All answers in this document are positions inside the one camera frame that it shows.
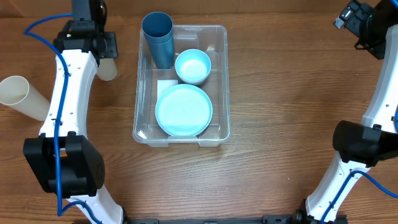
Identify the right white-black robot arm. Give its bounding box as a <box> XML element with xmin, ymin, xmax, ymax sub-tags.
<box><xmin>290</xmin><ymin>0</ymin><xmax>397</xmax><ymax>223</ymax></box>

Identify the blue plastic cup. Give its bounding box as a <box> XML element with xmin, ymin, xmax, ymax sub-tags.
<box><xmin>146</xmin><ymin>35</ymin><xmax>174</xmax><ymax>69</ymax></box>
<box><xmin>142</xmin><ymin>11</ymin><xmax>174</xmax><ymax>44</ymax></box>

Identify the clear plastic storage bin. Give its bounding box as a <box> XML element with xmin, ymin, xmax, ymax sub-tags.
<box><xmin>132</xmin><ymin>25</ymin><xmax>231</xmax><ymax>147</ymax></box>

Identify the cream plastic cup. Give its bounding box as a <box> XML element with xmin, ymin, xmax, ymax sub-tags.
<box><xmin>96</xmin><ymin>58</ymin><xmax>118</xmax><ymax>82</ymax></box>
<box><xmin>1</xmin><ymin>76</ymin><xmax>50</xmax><ymax>121</ymax></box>

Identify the light blue plastic bowl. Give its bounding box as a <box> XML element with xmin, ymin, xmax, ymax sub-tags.
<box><xmin>175</xmin><ymin>49</ymin><xmax>211</xmax><ymax>80</ymax></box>

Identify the pink plastic bowl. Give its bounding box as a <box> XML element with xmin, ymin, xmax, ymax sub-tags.
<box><xmin>181</xmin><ymin>78</ymin><xmax>206</xmax><ymax>85</ymax></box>

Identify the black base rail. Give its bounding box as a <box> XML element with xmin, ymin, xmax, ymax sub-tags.
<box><xmin>124</xmin><ymin>215</ymin><xmax>320</xmax><ymax>224</ymax></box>

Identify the grey plastic bowl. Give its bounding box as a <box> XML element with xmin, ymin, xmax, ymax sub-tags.
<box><xmin>183</xmin><ymin>80</ymin><xmax>206</xmax><ymax>86</ymax></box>

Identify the light blue plastic plate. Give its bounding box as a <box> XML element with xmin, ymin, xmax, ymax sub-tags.
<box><xmin>155</xmin><ymin>84</ymin><xmax>213</xmax><ymax>136</ymax></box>

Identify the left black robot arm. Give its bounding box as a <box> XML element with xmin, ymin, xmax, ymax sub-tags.
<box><xmin>23</xmin><ymin>1</ymin><xmax>127</xmax><ymax>223</ymax></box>

